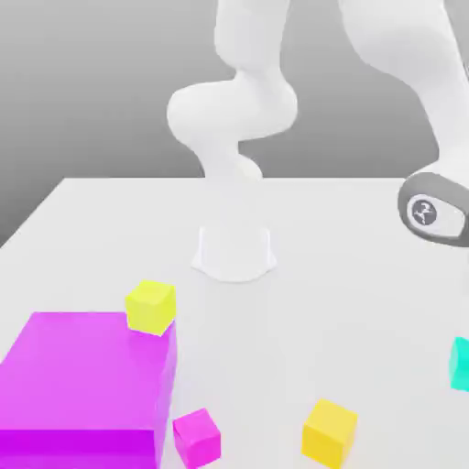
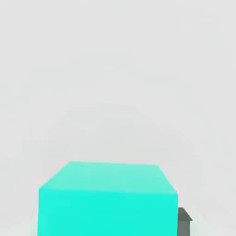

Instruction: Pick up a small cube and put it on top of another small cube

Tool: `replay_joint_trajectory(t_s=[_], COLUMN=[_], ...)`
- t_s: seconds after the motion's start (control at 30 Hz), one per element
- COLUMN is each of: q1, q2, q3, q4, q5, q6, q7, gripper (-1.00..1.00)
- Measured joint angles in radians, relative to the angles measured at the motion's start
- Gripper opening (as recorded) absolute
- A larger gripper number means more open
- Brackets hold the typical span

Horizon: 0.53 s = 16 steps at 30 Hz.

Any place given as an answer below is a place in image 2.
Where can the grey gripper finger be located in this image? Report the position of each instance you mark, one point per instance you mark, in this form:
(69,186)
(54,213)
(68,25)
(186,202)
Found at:
(183,224)

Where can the small cyan cube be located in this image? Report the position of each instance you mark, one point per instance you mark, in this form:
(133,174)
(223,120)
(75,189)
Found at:
(108,206)

